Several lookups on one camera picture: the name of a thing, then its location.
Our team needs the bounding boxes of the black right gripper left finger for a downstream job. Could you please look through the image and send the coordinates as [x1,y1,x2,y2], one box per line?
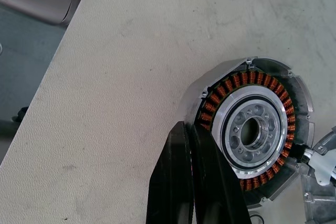
[146,121,197,224]

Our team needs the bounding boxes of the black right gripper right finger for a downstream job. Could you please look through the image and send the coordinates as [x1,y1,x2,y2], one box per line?
[189,123,250,224]

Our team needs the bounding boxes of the silver cast motor lid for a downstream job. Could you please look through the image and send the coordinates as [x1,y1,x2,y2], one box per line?
[248,126,336,224]

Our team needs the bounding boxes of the silver motor housing copper windings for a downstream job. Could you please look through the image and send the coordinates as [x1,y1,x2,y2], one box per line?
[180,56,314,207]

